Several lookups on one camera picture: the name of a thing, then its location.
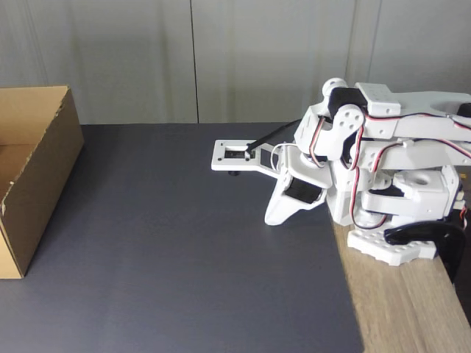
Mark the brown cardboard box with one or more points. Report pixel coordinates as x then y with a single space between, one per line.
40 176

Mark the dark grey table mat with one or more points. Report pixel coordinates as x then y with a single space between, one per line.
165 239

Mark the black table clamp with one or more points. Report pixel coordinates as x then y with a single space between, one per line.
449 250

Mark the white gripper camera bracket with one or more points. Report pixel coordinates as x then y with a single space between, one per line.
221 162

